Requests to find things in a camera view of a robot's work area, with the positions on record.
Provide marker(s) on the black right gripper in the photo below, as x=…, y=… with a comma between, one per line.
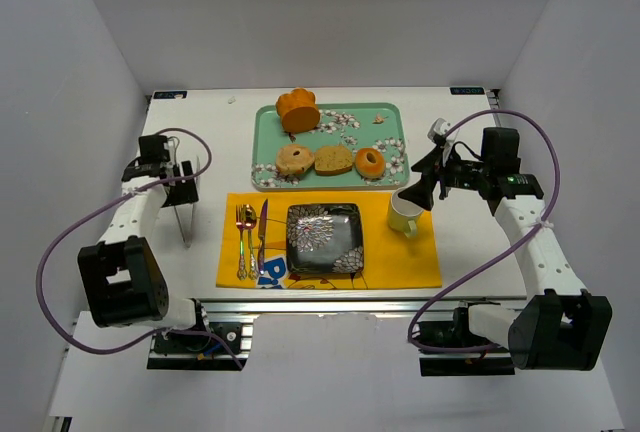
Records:
x=439, y=175

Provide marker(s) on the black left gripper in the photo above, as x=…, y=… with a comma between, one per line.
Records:
x=181, y=190

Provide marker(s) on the silver metal tongs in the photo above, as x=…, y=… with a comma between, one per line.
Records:
x=185, y=213

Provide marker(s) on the orange glazed donut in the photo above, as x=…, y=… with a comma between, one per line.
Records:
x=370, y=163

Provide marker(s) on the pale glazed bagel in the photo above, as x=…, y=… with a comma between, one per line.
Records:
x=294, y=159

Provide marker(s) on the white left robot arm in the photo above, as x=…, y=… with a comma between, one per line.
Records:
x=122, y=279

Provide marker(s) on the brown bread slice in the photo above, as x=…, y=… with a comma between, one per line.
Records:
x=333, y=160

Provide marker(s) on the large orange bread loaf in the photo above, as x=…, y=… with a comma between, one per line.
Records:
x=298, y=111

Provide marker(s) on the pale yellow mug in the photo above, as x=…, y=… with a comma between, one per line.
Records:
x=403, y=215

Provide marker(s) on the iridescent spoon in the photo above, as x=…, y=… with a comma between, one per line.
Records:
x=250, y=220

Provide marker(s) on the iridescent knife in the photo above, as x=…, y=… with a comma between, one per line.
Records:
x=263, y=219

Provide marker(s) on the yellow placemat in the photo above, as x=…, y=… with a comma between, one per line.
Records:
x=391, y=260

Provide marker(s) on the iridescent fork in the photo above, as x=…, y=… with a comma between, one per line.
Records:
x=242, y=272

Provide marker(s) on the black floral square plate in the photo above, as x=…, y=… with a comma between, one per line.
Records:
x=324, y=238

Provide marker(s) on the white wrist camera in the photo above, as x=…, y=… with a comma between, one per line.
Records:
x=439, y=127

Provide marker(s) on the aluminium front rail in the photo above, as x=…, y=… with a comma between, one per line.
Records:
x=234, y=320

